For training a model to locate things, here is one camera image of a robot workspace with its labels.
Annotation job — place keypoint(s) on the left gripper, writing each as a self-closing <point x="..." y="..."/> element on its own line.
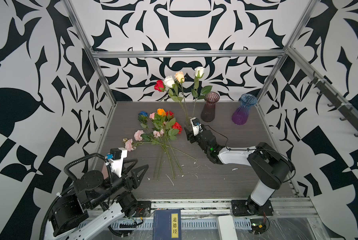
<point x="127" y="180"/>

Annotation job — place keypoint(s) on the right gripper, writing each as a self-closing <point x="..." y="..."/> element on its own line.
<point x="193" y="139"/>

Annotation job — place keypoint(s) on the white rose stem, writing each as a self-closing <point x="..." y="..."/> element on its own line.
<point x="199" y="95"/>
<point x="175" y="91"/>

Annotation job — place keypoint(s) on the peach rose stem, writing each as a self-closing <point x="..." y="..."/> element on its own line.
<point x="180" y="79"/>

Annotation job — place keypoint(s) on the red rose stem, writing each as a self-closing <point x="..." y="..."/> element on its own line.
<point x="159" y="85"/>

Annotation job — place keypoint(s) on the clear glass vase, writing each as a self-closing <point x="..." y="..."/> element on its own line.
<point x="189" y="133"/>

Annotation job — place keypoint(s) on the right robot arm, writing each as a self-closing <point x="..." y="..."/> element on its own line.
<point x="269" y="165"/>

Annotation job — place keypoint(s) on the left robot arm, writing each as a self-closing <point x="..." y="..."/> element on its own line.
<point x="92" y="203"/>

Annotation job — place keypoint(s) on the dark purple glass vase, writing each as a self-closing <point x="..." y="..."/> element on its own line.
<point x="209" y="110"/>

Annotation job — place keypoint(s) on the blue purple glass vase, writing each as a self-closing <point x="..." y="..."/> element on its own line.
<point x="241" y="114"/>

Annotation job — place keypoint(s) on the bunch of artificial flowers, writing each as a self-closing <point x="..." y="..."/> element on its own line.
<point x="164" y="128"/>

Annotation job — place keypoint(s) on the pink peony flower stem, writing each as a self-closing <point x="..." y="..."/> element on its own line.
<point x="139" y="138"/>

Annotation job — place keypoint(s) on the blue book yellow label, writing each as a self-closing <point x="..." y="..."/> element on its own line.
<point x="167" y="225"/>

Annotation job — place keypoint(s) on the white rectangular device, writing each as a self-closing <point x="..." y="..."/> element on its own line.
<point x="226" y="228"/>

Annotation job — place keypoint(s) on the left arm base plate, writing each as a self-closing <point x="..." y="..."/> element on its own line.
<point x="137" y="209"/>

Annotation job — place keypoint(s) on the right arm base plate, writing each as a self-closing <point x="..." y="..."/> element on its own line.
<point x="248" y="207"/>

